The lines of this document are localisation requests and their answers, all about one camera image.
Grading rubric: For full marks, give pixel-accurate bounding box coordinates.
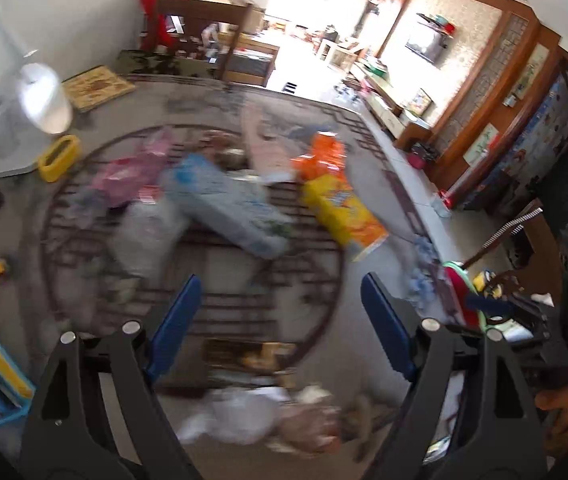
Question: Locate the brown cigarette pack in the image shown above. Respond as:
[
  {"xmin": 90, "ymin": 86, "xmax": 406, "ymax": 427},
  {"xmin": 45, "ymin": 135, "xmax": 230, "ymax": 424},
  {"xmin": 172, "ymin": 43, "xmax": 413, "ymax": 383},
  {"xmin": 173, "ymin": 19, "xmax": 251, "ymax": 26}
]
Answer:
[{"xmin": 203, "ymin": 338, "xmax": 297, "ymax": 374}]

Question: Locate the crushed clear water bottle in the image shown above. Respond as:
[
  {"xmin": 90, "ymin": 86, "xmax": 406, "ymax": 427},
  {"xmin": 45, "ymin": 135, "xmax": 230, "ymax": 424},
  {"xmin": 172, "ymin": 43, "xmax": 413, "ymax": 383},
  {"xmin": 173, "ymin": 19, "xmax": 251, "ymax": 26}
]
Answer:
[{"xmin": 107, "ymin": 197, "xmax": 190, "ymax": 278}]

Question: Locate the pink plastic wrapper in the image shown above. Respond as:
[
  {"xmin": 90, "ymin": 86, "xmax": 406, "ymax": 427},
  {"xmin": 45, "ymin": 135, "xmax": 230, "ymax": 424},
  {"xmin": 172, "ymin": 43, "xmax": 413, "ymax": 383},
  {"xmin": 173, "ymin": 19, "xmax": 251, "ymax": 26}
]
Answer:
[{"xmin": 91, "ymin": 128, "xmax": 173, "ymax": 208}]

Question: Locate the blue white milk carton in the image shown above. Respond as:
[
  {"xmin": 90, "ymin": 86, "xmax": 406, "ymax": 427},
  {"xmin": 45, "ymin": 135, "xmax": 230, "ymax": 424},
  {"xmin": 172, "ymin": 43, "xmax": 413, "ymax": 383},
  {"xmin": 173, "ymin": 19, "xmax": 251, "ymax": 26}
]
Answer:
[{"xmin": 159, "ymin": 153, "xmax": 293, "ymax": 260}]

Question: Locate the yellow lemon tea carton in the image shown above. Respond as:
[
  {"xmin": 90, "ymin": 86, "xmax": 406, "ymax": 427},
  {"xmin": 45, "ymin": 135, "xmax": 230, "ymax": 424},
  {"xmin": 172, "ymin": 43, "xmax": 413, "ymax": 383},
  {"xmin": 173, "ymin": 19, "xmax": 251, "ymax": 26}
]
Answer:
[{"xmin": 302, "ymin": 174, "xmax": 388, "ymax": 261}]

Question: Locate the orange snack bag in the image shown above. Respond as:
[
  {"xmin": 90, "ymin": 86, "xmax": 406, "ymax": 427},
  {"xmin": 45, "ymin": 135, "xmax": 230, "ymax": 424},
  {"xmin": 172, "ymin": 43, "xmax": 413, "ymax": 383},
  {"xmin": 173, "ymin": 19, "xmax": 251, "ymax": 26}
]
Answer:
[{"xmin": 292, "ymin": 132, "xmax": 347, "ymax": 181}]

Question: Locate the pink white paper bag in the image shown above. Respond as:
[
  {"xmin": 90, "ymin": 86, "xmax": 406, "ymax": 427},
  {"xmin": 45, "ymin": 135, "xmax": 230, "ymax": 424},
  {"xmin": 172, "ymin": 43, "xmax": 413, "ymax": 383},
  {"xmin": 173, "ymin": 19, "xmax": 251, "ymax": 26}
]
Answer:
[{"xmin": 241, "ymin": 102, "xmax": 296, "ymax": 185}]

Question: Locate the grey paper ball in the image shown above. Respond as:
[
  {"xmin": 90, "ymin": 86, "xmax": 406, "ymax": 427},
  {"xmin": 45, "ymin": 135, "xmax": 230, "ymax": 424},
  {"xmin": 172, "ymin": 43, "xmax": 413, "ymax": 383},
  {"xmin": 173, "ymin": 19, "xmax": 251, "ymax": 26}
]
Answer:
[{"xmin": 266, "ymin": 385, "xmax": 342, "ymax": 458}]

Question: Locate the red white paper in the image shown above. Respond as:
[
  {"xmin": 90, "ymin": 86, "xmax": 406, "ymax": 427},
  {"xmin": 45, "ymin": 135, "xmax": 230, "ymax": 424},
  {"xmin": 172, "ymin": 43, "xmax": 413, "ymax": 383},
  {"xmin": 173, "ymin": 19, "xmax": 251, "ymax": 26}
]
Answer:
[{"xmin": 196, "ymin": 130, "xmax": 248, "ymax": 171}]

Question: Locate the wooden chair right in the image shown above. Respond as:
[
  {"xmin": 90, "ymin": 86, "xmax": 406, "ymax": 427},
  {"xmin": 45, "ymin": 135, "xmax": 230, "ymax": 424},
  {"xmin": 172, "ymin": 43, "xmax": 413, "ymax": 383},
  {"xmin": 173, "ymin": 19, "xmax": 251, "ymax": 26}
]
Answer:
[{"xmin": 462, "ymin": 198, "xmax": 563, "ymax": 307}]

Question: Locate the red floor waste basket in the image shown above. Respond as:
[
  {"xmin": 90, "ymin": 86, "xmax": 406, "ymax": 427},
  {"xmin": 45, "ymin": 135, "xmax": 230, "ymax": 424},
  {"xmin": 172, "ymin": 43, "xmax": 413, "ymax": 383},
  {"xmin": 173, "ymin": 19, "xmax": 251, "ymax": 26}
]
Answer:
[{"xmin": 406, "ymin": 142, "xmax": 438, "ymax": 170}]

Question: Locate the yellow tape holder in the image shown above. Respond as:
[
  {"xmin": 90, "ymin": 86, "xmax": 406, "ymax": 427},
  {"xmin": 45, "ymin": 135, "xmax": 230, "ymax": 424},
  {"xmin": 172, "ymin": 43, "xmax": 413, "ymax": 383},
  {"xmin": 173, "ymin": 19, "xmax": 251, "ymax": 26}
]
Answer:
[{"xmin": 37, "ymin": 134, "xmax": 81, "ymax": 183}]

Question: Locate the tv cabinet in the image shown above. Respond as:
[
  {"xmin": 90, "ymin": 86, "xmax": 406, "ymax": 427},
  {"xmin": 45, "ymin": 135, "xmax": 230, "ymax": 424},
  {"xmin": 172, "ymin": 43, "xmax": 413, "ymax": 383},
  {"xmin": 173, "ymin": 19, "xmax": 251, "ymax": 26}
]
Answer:
[{"xmin": 349, "ymin": 63, "xmax": 434, "ymax": 152}]

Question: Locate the white desk lamp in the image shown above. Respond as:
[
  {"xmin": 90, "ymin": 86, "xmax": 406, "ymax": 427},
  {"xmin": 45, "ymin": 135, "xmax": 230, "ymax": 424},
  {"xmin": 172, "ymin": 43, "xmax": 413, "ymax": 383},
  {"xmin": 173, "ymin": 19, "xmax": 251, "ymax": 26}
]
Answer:
[{"xmin": 0, "ymin": 18, "xmax": 74, "ymax": 178}]

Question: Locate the yellow patterned book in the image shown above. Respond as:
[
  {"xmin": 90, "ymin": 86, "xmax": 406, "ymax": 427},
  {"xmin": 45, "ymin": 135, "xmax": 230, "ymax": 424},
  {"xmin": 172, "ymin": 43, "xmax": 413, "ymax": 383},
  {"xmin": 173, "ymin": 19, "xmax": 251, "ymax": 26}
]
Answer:
[{"xmin": 62, "ymin": 65, "xmax": 135, "ymax": 113}]

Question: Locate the floral seat cushion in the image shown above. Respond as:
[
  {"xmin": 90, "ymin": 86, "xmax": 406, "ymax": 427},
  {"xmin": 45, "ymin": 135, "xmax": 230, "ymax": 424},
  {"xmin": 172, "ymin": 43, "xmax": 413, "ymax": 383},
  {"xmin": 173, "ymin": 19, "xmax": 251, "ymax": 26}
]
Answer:
[{"xmin": 114, "ymin": 50, "xmax": 217, "ymax": 79}]

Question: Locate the small black stool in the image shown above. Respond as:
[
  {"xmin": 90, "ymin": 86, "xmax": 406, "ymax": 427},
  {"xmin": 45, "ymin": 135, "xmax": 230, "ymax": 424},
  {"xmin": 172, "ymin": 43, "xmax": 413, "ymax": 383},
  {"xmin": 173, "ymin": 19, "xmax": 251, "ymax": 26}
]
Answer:
[{"xmin": 282, "ymin": 81, "xmax": 297, "ymax": 94}]

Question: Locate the red bag on chair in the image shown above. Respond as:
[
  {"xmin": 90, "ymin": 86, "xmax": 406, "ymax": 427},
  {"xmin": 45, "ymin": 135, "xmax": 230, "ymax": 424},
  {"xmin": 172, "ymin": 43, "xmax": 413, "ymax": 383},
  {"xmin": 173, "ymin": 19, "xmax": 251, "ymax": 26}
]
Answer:
[{"xmin": 140, "ymin": 0, "xmax": 188, "ymax": 51}]

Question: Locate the dark wooden chair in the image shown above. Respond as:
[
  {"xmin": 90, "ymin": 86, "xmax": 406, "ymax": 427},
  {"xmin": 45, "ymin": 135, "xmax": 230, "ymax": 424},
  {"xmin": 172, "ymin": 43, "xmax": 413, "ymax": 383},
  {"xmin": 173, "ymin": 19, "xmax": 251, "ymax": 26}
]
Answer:
[{"xmin": 142, "ymin": 0, "xmax": 254, "ymax": 80}]

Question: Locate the wall mounted television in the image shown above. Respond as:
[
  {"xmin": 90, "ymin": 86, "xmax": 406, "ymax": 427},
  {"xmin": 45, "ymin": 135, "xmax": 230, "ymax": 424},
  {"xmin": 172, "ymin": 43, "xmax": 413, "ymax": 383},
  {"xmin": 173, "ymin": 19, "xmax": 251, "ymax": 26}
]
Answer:
[{"xmin": 406, "ymin": 23, "xmax": 449, "ymax": 64}]

